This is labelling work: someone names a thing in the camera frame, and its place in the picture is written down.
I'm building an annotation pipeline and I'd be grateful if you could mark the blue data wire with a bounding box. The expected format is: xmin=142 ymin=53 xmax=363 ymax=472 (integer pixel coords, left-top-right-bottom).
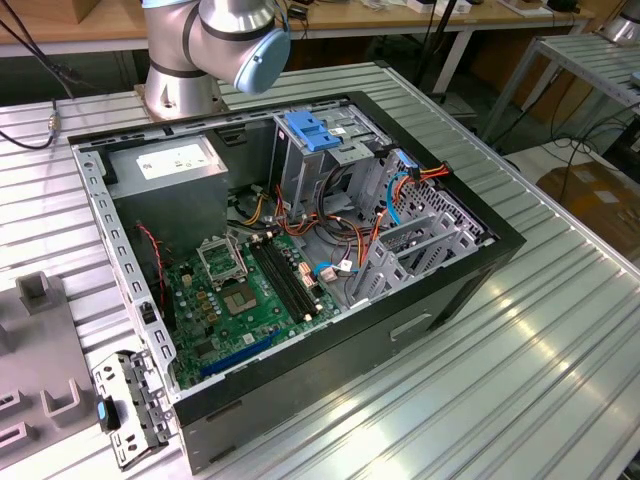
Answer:
xmin=312 ymin=148 xmax=420 ymax=282

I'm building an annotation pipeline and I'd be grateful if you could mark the orange red power wire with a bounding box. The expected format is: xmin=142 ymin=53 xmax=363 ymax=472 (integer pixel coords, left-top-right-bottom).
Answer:
xmin=367 ymin=160 xmax=455 ymax=264

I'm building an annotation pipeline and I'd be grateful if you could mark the grey metal disk bay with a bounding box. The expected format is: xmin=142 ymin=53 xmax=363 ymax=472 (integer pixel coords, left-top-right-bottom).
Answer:
xmin=344 ymin=212 xmax=497 ymax=310

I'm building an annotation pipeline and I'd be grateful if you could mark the black RAM slot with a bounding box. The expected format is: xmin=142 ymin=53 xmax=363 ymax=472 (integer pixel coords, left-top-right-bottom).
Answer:
xmin=268 ymin=231 xmax=324 ymax=312
xmin=262 ymin=234 xmax=316 ymax=316
xmin=249 ymin=239 xmax=305 ymax=324
xmin=255 ymin=237 xmax=310 ymax=321

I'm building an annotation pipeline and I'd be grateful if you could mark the grey metal drive cage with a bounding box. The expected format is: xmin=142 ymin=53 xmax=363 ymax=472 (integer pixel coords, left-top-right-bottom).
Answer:
xmin=268 ymin=107 xmax=392 ymax=221

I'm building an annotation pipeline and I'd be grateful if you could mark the metal socket cover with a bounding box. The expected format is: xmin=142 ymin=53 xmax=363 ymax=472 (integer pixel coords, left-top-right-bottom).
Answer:
xmin=196 ymin=233 xmax=250 ymax=292

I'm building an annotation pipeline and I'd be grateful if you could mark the CPU socket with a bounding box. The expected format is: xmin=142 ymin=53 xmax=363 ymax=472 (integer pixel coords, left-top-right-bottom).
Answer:
xmin=218 ymin=280 xmax=262 ymax=320

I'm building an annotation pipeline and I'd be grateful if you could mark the green motherboard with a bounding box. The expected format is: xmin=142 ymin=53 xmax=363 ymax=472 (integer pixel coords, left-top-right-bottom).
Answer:
xmin=162 ymin=230 xmax=347 ymax=392

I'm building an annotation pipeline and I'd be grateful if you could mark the blue plastic drive latch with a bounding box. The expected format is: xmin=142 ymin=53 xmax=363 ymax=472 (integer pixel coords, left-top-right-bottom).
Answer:
xmin=282 ymin=110 xmax=343 ymax=154

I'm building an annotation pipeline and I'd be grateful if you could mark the black open PC case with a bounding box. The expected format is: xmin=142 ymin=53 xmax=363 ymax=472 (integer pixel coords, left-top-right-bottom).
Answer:
xmin=66 ymin=89 xmax=529 ymax=476

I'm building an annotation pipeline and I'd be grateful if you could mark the blue expansion slot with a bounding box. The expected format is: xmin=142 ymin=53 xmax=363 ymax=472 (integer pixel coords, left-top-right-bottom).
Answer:
xmin=201 ymin=330 xmax=277 ymax=380

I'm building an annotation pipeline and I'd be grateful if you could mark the grey power supply unit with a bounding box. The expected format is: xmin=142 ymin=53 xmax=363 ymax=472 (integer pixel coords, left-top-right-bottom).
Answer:
xmin=102 ymin=133 xmax=232 ymax=261

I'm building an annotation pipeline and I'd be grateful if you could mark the wooden desk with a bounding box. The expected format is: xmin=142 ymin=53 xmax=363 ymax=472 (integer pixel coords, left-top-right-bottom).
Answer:
xmin=0 ymin=0 xmax=596 ymax=59

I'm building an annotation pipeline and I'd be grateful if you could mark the brown cardboard box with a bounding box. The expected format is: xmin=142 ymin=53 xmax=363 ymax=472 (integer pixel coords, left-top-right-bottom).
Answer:
xmin=537 ymin=160 xmax=640 ymax=261

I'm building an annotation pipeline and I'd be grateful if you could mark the black blue latch clip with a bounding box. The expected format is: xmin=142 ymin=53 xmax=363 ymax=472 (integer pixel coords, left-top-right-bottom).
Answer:
xmin=93 ymin=393 xmax=123 ymax=432

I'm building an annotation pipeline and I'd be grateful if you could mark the grey parts rack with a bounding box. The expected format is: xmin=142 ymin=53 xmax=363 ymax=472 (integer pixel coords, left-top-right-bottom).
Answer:
xmin=0 ymin=272 xmax=101 ymax=469

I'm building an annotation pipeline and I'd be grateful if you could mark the metal slat side table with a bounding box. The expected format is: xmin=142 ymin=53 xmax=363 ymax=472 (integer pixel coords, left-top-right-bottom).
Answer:
xmin=492 ymin=32 xmax=640 ymax=131

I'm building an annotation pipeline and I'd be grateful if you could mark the multicolour power wire bundle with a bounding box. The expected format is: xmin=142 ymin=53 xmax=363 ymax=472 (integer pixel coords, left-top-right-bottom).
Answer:
xmin=224 ymin=182 xmax=381 ymax=261

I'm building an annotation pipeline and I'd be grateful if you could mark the red black fan wire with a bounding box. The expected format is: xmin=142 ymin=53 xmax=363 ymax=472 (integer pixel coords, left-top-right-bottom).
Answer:
xmin=136 ymin=223 xmax=169 ymax=304

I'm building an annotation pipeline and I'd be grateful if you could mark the grey metal card bracket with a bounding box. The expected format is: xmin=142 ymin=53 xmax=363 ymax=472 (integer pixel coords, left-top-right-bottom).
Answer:
xmin=89 ymin=349 xmax=180 ymax=472

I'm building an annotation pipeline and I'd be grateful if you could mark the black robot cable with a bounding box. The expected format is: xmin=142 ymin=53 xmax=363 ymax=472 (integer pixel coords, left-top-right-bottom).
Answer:
xmin=0 ymin=4 xmax=76 ymax=150

